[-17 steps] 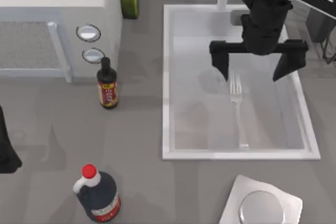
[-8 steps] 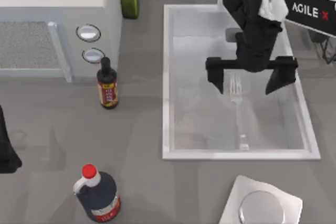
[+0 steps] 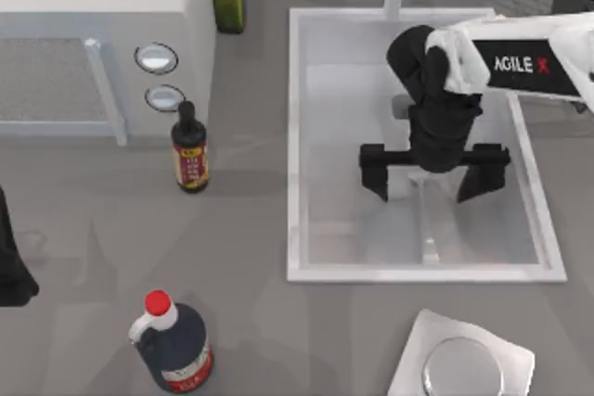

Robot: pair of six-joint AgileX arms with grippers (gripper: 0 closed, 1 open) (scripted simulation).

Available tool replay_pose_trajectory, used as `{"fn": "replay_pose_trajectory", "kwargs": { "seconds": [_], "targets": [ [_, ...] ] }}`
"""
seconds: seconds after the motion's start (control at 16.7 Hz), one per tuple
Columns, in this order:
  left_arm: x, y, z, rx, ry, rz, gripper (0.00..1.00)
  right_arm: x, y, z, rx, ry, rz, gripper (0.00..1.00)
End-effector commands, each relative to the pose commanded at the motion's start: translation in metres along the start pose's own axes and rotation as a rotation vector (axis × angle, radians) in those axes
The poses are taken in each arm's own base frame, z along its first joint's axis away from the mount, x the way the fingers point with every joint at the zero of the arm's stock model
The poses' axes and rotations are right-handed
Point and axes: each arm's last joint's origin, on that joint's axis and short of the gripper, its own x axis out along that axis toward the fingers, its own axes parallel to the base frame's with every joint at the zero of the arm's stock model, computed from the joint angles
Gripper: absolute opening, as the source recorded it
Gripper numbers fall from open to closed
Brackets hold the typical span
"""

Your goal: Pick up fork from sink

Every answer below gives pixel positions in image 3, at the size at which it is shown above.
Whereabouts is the white sink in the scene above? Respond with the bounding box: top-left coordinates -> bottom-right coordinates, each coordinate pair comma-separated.
286,6 -> 568,284

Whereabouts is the white square tray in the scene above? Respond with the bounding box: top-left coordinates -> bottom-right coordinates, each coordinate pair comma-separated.
386,308 -> 536,396

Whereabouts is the silver round disc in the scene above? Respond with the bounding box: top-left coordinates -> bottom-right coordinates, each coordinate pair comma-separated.
420,335 -> 505,396

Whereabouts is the small dark red-label bottle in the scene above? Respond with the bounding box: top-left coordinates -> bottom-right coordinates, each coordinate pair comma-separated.
170,100 -> 211,194

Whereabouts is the small silver microwave knob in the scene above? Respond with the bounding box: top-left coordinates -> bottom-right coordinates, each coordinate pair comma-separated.
144,83 -> 187,114

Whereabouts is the large silver microwave knob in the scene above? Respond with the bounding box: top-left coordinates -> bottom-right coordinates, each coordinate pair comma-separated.
134,42 -> 180,76

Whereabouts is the dark jug with red cap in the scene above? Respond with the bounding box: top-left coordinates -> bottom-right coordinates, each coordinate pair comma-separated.
127,289 -> 215,395

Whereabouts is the grey mesh microwave door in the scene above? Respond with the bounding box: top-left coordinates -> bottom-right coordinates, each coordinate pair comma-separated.
0,36 -> 112,136

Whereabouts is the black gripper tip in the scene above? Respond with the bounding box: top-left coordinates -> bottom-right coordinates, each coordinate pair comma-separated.
0,185 -> 41,309

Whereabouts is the pale microwave door handle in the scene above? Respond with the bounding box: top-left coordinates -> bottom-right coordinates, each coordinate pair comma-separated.
84,37 -> 128,147

